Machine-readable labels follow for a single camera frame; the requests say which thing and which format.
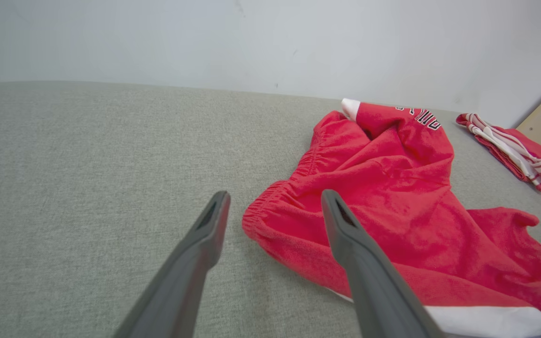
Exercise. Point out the red shorts with white hem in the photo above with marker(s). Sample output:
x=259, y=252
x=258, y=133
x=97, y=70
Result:
x=392, y=197

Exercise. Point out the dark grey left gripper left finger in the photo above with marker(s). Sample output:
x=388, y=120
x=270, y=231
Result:
x=181, y=291

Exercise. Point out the grey fabric mat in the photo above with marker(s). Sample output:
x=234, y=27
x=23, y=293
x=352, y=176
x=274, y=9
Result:
x=87, y=164

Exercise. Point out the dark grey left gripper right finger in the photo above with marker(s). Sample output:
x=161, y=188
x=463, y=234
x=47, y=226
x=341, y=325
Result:
x=378, y=300

